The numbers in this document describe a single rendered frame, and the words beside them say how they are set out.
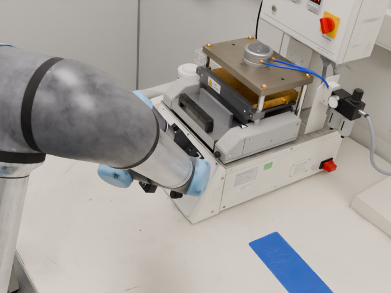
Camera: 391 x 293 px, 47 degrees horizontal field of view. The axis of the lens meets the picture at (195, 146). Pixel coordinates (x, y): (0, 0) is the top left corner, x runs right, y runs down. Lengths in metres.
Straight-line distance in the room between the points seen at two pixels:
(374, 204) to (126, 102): 0.99
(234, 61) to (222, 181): 0.33
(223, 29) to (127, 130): 1.62
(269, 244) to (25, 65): 0.87
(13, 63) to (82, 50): 2.08
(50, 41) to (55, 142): 2.02
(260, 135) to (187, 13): 1.24
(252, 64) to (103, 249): 0.62
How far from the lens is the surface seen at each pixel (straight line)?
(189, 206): 1.24
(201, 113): 1.20
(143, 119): 0.55
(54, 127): 0.51
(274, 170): 1.32
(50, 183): 1.37
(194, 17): 2.27
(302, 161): 1.39
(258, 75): 1.20
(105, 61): 2.72
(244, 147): 1.17
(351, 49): 1.26
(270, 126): 1.21
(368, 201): 1.40
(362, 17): 1.24
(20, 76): 0.54
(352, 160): 1.62
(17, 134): 0.55
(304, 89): 1.26
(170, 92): 1.34
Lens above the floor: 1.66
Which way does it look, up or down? 37 degrees down
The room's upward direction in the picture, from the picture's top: 7 degrees clockwise
